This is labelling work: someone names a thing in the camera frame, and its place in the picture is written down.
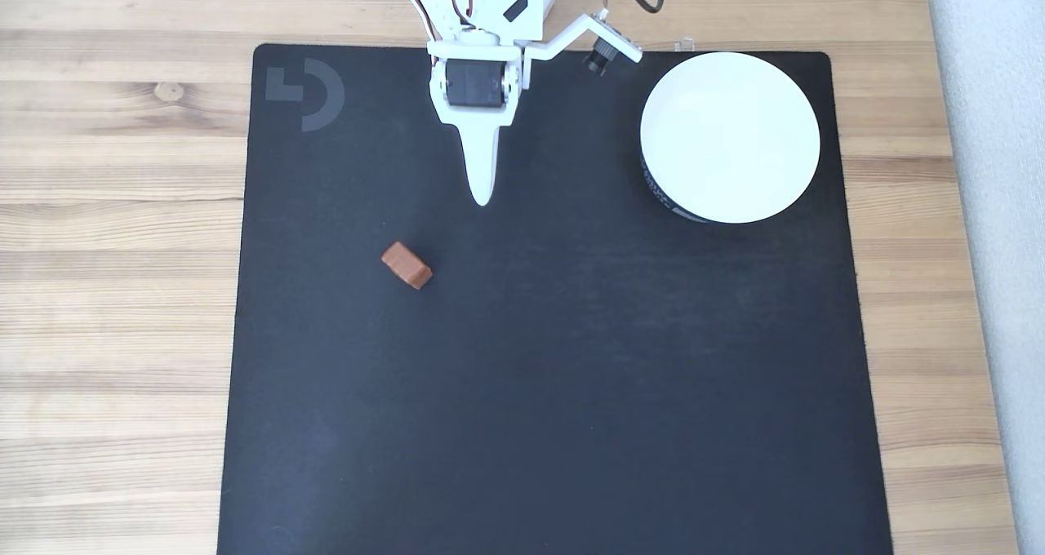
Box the red-brown brick toy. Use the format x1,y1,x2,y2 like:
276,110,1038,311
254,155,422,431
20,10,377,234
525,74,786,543
380,241,434,291

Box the white round plate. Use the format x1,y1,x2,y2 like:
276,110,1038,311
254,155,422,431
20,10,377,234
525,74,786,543
639,51,822,225

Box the black desk mat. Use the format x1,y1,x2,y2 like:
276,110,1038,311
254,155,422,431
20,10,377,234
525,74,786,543
216,43,895,555

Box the red white servo wires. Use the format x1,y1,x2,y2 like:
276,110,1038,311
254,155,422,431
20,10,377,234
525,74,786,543
392,0,442,48

